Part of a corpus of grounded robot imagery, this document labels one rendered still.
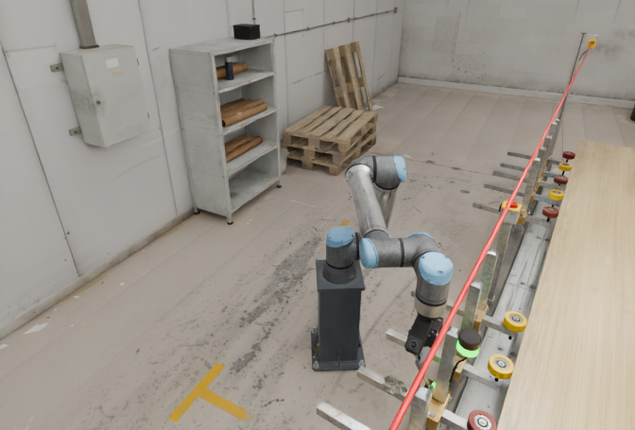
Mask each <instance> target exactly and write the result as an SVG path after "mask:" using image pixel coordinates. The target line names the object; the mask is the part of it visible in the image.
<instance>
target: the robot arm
mask: <svg viewBox="0 0 635 430"><path fill-rule="evenodd" d="M345 180H346V183H347V184H348V186H349V187H351V189H352V197H353V201H354V206H355V211H356V214H357V219H358V224H359V228H360V232H354V230H353V229H351V228H350V227H346V226H340V227H335V228H332V229H331V230H329V232H328V233H327V239H326V262H325V264H324V266H323V269H322V276H323V278H324V279H325V280H326V281H328V282H330V283H332V284H348V283H350V282H352V281H353V280H354V279H355V277H356V268H355V265H354V263H353V260H360V261H361V264H362V266H363V267H366V268H380V267H413V268H414V271H415V273H416V276H417V286H416V292H414V295H416V296H415V302H414V306H415V309H416V310H417V313H418V314H417V317H416V319H415V321H414V324H413V325H412V326H411V328H412V329H409V331H408V336H407V340H406V342H405V344H404V347H405V350H406V351H407V352H409V353H413V354H414V356H415V358H416V359H417V360H418V362H420V363H422V362H424V360H425V358H426V356H427V355H428V353H429V352H430V350H431V348H432V346H433V344H434V342H435V340H436V338H437V335H436V334H437V333H439V332H440V330H441V328H442V324H443V318H441V316H443V315H444V313H445V311H446V306H447V300H448V294H449V289H450V284H451V280H452V277H453V264H452V262H451V260H450V259H449V258H448V257H446V256H445V255H443V254H441V253H440V252H439V250H438V246H437V243H436V242H435V240H434V239H433V238H432V236H431V235H429V234H428V233H426V232H413V233H411V234H409V235H408V236H407V237H406V238H391V235H390V233H389V232H388V231H387V228H388V224H389V220H390V217H391V213H392V209H393V205H394V202H395V198H396V195H397V191H398V187H399V185H400V182H405V181H406V168H405V161H404V158H403V156H401V155H374V156H371V155H368V156H363V157H360V158H358V159H356V160H354V161H353V162H352V163H350V165H349V166H348V167H347V169H346V172H345ZM372 183H373V185H372ZM438 319H441V321H439V320H438ZM421 351H422V354H421V355H420V353H421Z"/></svg>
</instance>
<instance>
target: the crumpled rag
mask: <svg viewBox="0 0 635 430"><path fill-rule="evenodd" d="M384 380H385V383H384V384H382V387H383V388H384V390H385V391H388V392H390V393H391V394H394V393H396V392H397V393H398V394H402V393H406V392H407V390H408V387H407V386H406V385H405V384H404V383H403V381H402V380H396V379H395V378H394V377H393V376H392V375H390V374H389V375H388V376H385V377H384Z"/></svg>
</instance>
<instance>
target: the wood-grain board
mask: <svg viewBox="0 0 635 430"><path fill-rule="evenodd" d="M497 430H635V148H631V147H625V146H615V145H609V144H603V143H597V142H592V141H586V140H581V139H580V140H579V143H578V147H577V150H576V154H575V159H574V162H573V166H572V169H571V173H570V176H569V179H568V182H567V186H566V189H565V193H564V196H563V200H562V202H561V205H560V209H559V213H558V218H557V222H556V225H555V228H554V231H553V235H552V238H551V242H550V245H549V249H548V251H547V255H546V258H545V262H544V265H543V269H542V272H541V277H540V280H539V284H538V287H537V291H536V294H535V298H534V300H533V304H532V307H531V311H530V314H529V318H528V321H527V324H526V327H525V331H524V334H523V340H522V343H521V347H520V349H519V353H518V356H517V360H516V363H515V367H514V371H513V373H512V376H511V380H510V383H509V387H508V390H507V394H506V399H505V402H504V405H503V409H502V412H501V416H500V419H499V422H498V425H497Z"/></svg>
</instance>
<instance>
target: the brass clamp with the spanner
mask: <svg viewBox="0 0 635 430"><path fill-rule="evenodd" d="M434 391H435V390H434ZM434 391H433V393H432V395H431V399H430V404H429V409H428V413H429V412H430V410H434V411H435V414H436V416H435V417H434V418H430V417H429V415H428V414H427V419H426V424H425V427H427V428H429V429H430V430H438V426H439V424H440V420H441V416H442V413H443V411H444V409H446V407H447V405H448V402H449V401H451V400H452V397H451V392H450V391H449V389H448V393H447V397H446V399H445V401H444V403H442V402H440V401H438V400H436V399H434V398H433V396H434Z"/></svg>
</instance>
